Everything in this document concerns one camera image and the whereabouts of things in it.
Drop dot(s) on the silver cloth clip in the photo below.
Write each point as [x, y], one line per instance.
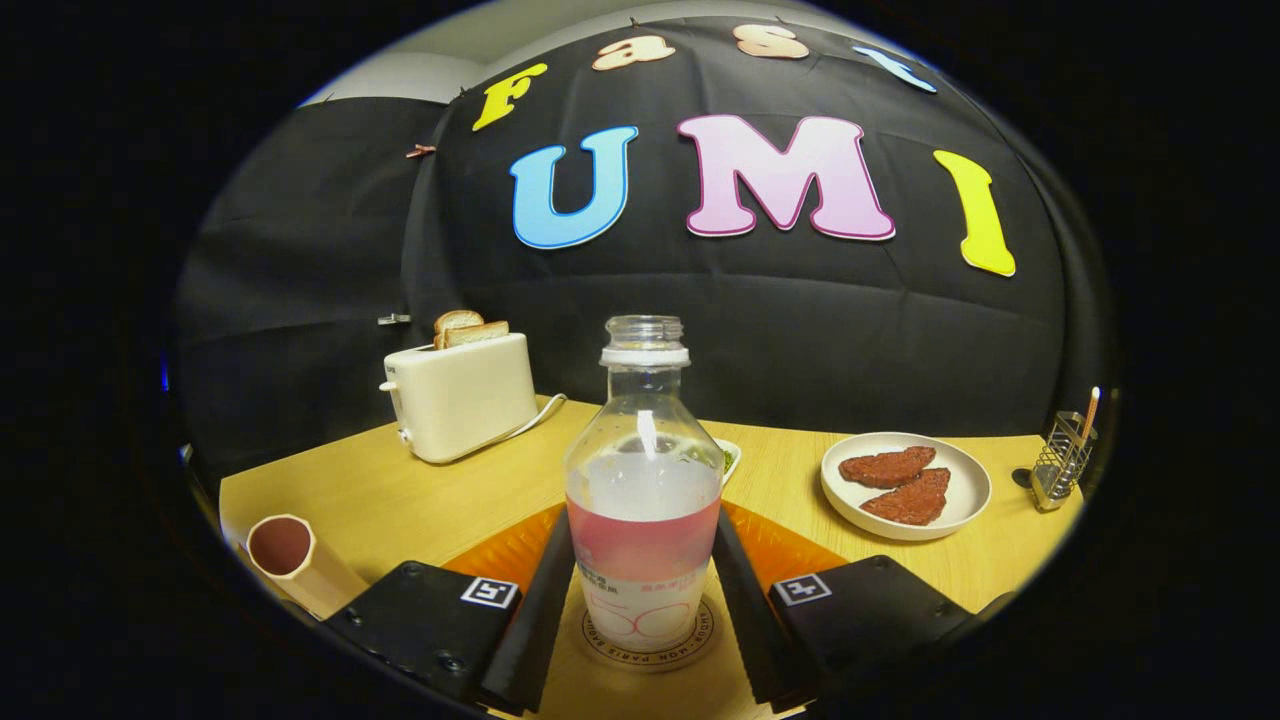
[393, 319]

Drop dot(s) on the red meat patty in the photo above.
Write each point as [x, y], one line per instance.
[885, 467]
[910, 500]

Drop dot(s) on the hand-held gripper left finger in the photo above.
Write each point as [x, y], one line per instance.
[540, 620]

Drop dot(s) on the clear plastic juice bottle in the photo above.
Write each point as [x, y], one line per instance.
[645, 560]

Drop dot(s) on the round wooden coaster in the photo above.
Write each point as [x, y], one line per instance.
[650, 662]

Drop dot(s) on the red cloth clip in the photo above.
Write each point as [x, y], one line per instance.
[420, 151]

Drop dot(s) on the white divided grain dish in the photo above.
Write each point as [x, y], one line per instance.
[729, 458]

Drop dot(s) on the white toaster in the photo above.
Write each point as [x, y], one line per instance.
[465, 395]

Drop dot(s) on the white round plate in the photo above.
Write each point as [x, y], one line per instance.
[960, 490]

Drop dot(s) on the toast slice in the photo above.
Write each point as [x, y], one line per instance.
[480, 334]
[455, 320]

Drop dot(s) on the wooden table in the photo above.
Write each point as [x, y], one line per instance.
[420, 500]

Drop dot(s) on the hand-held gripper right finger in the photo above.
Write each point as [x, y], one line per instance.
[740, 620]

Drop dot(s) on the wooden stick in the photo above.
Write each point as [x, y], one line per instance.
[1091, 410]

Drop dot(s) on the black backdrop cloth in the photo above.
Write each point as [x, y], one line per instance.
[700, 320]

